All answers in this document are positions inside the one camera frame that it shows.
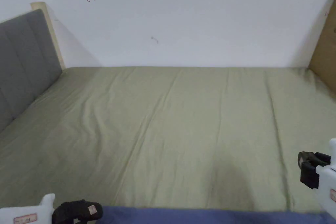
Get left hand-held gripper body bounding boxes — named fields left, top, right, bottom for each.
left=0, top=193, right=56, bottom=224

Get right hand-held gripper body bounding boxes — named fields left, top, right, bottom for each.
left=300, top=138, right=336, bottom=224

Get dark blue garment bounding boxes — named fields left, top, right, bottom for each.
left=99, top=205, right=336, bottom=224

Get brown cardboard carton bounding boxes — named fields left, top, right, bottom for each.
left=307, top=0, right=336, bottom=99

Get bed with pale green sheet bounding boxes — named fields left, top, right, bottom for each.
left=0, top=66, right=336, bottom=224

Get grey padded headboard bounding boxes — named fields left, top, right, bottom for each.
left=0, top=9, right=62, bottom=133

